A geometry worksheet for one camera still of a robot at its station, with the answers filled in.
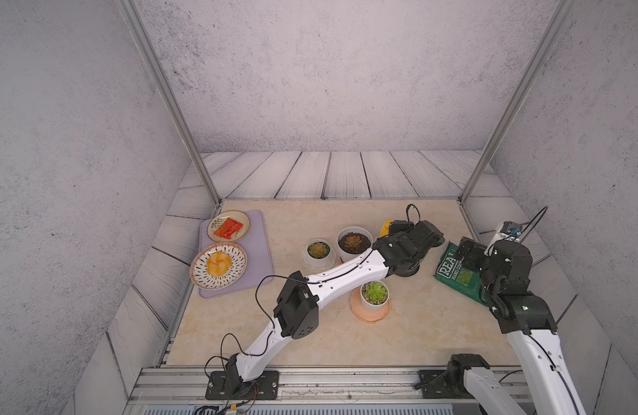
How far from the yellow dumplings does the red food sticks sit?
100 millimetres

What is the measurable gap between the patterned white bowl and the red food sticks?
0.21 feet

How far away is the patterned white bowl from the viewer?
3.11ft

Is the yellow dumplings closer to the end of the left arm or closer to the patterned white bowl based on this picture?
the patterned white bowl

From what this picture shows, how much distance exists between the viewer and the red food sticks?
1.09 meters

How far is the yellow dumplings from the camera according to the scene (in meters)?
0.96
